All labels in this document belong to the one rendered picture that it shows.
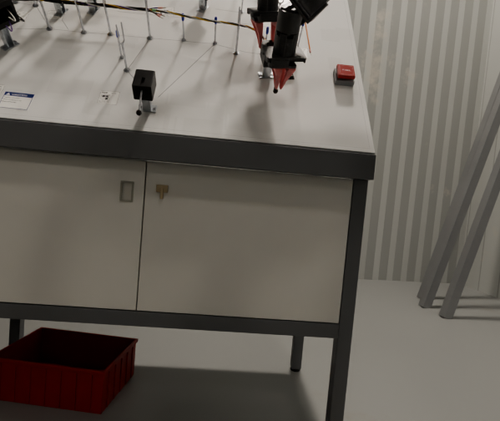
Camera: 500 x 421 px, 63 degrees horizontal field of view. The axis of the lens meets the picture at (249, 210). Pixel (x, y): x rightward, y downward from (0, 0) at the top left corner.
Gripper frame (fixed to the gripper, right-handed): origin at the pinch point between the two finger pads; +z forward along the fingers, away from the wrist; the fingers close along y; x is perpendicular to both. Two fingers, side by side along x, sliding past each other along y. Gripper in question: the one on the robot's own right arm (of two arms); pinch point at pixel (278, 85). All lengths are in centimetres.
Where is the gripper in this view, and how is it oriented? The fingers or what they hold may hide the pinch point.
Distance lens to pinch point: 113.8
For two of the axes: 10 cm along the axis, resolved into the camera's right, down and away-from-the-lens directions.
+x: 2.0, 7.1, -6.7
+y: -9.7, 0.7, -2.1
